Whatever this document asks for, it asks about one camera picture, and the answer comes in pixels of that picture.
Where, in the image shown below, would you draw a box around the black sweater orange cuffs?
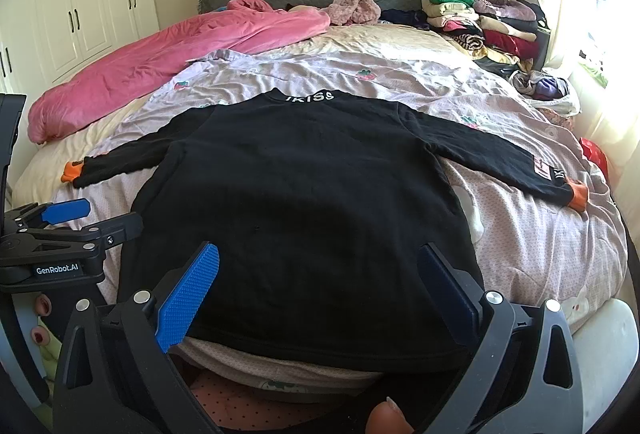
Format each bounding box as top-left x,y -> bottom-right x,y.
64,90 -> 588,372

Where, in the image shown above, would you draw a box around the white bag of clothes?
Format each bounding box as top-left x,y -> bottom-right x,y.
509,70 -> 580,116

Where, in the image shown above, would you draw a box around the pile of folded clothes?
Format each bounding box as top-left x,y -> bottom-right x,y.
422,0 -> 550,79

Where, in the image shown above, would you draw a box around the person's left hand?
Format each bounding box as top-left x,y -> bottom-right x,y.
30,294 -> 62,360

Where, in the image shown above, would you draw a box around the person's right hand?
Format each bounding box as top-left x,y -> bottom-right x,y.
366,397 -> 413,434

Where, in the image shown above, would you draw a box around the cream bed sheet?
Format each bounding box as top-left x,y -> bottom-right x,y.
9,24 -> 473,208

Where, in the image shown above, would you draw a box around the lilac strawberry print bedsheet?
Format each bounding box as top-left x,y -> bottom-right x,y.
62,52 -> 628,329

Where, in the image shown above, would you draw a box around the red plastic bag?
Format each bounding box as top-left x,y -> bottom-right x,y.
579,137 -> 608,180

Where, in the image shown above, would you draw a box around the pink quilt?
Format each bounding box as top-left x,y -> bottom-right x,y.
27,0 -> 330,145

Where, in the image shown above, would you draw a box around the pink fuzzy garment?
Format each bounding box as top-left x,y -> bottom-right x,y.
326,0 -> 381,26

